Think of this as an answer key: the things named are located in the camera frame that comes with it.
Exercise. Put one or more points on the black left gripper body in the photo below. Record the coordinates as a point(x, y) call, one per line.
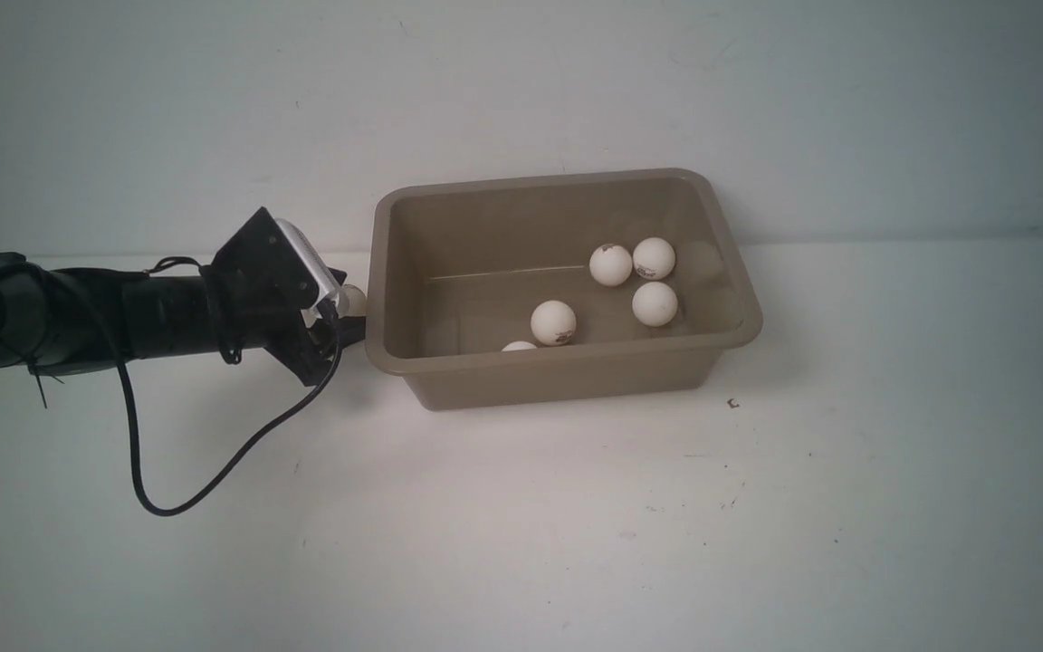
point(264, 320)

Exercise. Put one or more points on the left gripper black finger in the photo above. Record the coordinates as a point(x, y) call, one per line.
point(345, 331)

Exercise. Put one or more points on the white ping-pong ball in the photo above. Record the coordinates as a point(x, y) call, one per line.
point(655, 304)
point(610, 265)
point(553, 323)
point(354, 303)
point(519, 345)

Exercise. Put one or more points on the tan plastic storage bin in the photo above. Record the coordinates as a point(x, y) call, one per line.
point(457, 269)

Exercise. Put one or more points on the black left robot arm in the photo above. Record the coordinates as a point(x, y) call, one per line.
point(81, 320)

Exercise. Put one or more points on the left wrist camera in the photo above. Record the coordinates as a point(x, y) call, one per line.
point(273, 252)

